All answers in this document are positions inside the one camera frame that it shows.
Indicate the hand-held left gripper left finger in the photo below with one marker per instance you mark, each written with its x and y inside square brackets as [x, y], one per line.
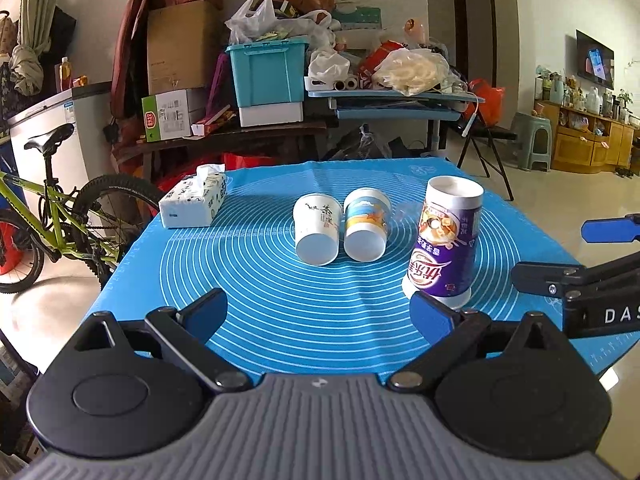
[204, 314]

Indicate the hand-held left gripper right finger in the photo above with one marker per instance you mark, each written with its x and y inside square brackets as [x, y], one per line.
[431, 317]

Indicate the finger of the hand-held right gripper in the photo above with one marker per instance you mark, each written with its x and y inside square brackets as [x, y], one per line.
[545, 276]
[607, 230]

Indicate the tall purple printed cup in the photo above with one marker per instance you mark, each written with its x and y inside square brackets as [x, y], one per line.
[442, 250]

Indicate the blue landscape-print paper cup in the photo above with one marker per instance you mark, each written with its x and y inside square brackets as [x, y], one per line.
[365, 222]

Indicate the white ink-print paper cup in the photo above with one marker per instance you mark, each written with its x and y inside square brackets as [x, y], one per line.
[312, 227]

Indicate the wooden cabinet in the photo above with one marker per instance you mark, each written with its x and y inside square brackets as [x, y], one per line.
[580, 145]

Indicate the blue silicone mat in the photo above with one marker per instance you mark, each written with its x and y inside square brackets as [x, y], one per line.
[300, 300]

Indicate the white tissue pack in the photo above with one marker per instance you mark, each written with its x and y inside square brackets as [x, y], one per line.
[192, 205]

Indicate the green plastic stool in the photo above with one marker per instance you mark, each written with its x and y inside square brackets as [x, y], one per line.
[530, 135]

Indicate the potted plant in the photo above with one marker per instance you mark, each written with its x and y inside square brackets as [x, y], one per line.
[625, 102]

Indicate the black folding chair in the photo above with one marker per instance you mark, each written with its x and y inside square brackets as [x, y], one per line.
[492, 134]

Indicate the orange red bag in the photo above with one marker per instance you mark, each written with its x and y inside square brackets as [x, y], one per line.
[487, 100]

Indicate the dark wooden bench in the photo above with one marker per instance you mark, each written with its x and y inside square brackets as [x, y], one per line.
[225, 137]

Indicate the black plastic bag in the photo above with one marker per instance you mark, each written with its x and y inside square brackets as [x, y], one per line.
[365, 145]

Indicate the white and green carton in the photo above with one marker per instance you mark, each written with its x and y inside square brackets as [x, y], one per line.
[172, 115]

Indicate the white plastic box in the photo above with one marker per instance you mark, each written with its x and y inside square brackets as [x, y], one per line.
[270, 115]

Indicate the blue study desk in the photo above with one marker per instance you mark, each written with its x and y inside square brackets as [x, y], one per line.
[390, 102]

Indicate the white refrigerator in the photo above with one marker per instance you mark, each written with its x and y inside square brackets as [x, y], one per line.
[85, 125]

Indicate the green bicycle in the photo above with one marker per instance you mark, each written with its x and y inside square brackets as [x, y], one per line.
[50, 137]

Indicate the dark wooden door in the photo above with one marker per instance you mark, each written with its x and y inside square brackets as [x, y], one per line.
[475, 30]

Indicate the clear bag of white items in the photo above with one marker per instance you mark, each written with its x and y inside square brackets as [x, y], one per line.
[415, 72]

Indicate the teal storage bin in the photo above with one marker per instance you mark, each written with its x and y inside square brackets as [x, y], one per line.
[265, 75]

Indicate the large brown cardboard box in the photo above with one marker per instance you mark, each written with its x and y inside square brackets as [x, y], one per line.
[185, 50]

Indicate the small white plastic bag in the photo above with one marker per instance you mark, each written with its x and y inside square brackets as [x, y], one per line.
[327, 62]

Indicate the yellow bottle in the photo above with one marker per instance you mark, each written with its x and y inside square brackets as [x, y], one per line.
[64, 75]

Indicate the pale curtain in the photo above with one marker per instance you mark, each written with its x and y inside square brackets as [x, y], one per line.
[37, 15]

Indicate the wall television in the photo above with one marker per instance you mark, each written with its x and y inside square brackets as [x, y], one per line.
[595, 60]

